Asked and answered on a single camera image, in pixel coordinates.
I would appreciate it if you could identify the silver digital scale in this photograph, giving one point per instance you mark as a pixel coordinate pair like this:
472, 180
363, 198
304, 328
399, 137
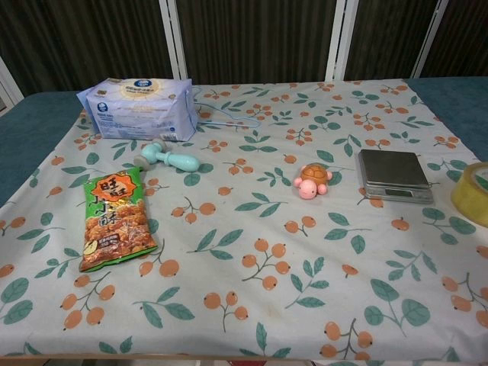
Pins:
392, 171

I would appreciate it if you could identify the yellow tape roll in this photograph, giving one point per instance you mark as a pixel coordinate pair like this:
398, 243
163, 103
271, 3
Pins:
472, 192

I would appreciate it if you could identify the floral printed tablecloth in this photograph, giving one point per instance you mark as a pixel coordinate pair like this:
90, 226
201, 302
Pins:
244, 236

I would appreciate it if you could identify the pink turtle toy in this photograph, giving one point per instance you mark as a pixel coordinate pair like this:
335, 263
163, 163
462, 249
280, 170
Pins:
312, 181

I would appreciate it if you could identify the teal facial massage roller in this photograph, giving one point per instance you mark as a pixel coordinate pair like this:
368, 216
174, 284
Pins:
167, 157

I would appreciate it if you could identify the pale blue tissue pack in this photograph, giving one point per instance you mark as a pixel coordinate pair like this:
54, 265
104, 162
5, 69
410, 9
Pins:
141, 110

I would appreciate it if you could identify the green orange snack bag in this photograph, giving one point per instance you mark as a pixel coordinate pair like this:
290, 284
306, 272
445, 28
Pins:
114, 221

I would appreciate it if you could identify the teal table cover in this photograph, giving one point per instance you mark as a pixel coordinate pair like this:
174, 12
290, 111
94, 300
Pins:
34, 126

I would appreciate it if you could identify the white folding screen frame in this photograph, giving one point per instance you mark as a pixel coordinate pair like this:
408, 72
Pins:
177, 38

